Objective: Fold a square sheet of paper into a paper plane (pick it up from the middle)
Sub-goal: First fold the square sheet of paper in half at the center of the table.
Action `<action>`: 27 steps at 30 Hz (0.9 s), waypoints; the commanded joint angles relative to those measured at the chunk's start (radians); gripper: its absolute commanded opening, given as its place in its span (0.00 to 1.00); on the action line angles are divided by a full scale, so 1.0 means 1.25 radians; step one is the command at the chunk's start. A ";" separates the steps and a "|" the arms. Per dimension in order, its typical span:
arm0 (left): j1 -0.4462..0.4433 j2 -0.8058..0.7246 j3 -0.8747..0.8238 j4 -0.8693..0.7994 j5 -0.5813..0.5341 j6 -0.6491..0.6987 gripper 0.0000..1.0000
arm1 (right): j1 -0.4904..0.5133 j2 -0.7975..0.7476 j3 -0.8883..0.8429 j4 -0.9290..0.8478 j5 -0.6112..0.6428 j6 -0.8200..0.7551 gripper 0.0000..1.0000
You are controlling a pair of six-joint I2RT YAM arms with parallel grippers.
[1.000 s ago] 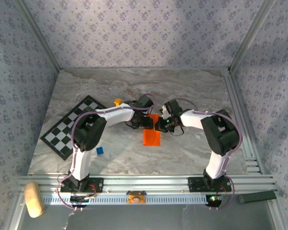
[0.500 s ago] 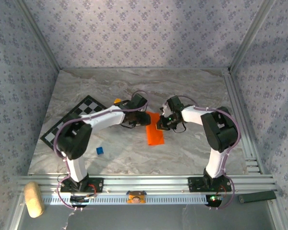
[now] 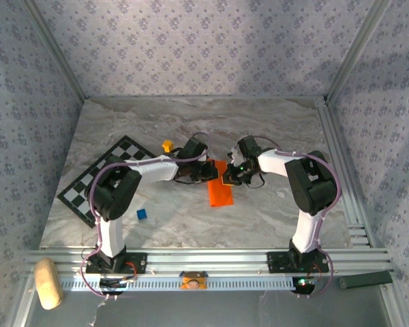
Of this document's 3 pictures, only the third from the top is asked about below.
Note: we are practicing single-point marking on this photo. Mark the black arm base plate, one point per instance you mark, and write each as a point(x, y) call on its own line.
point(276, 262)
point(139, 262)

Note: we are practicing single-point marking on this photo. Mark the yellow cube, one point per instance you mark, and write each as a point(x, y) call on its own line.
point(167, 145)

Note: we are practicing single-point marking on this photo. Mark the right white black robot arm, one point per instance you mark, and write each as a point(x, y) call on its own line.
point(276, 161)

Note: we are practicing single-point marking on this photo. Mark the tan cork block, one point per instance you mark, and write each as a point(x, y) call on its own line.
point(47, 282)

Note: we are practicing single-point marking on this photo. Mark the black white checkerboard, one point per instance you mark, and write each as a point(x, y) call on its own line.
point(122, 150)

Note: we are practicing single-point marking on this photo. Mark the black flat bar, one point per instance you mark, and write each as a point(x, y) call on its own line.
point(364, 280)

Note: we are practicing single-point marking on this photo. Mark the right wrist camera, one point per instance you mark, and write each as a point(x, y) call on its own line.
point(237, 157)

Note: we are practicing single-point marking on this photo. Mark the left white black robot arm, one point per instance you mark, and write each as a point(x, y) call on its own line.
point(153, 168)

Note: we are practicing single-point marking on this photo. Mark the slotted aluminium side rail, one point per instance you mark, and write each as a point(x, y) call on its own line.
point(331, 136)

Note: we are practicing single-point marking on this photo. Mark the orange cloth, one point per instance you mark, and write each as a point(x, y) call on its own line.
point(221, 195)

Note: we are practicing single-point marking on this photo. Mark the orange cartoon figure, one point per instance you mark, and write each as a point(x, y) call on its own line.
point(193, 281)

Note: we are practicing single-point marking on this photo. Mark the blue cube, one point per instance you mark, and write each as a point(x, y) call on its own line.
point(141, 214)

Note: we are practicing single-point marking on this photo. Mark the black controller board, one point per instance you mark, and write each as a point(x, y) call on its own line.
point(305, 283)
point(110, 283)

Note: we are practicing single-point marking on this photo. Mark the wide aluminium rail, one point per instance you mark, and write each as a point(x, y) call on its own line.
point(208, 260)

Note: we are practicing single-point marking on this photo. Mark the aluminium frame post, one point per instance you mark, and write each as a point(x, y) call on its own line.
point(354, 51)
point(60, 51)
point(22, 306)
point(395, 306)

